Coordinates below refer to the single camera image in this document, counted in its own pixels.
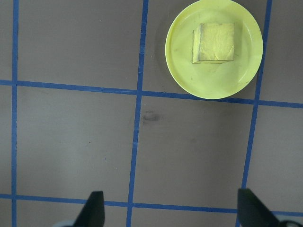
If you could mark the yellow round plate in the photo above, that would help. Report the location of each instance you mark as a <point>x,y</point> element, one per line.
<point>213,80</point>

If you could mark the yellow cube block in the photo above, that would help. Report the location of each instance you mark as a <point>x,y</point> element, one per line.
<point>214,42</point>

